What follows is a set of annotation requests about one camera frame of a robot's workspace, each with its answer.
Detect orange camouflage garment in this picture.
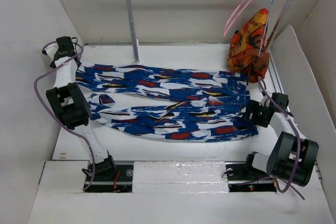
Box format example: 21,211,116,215
227,8,270,83

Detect blue white red patterned trousers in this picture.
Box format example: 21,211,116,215
76,63,258,142

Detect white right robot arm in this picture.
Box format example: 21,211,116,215
242,93,319,187

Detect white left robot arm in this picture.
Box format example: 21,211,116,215
43,36,117,180

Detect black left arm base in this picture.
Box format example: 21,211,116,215
85,162,134,193

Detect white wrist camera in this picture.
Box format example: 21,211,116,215
42,45,58,58
259,95,272,108

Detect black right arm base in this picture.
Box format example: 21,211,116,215
222,161,277,193

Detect pink plastic hanger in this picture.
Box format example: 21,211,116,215
222,0,253,38

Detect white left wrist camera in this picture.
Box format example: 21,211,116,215
42,45,58,58

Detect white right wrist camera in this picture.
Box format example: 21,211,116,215
259,95,272,108

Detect light blue wire hanger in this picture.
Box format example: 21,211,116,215
257,0,275,57

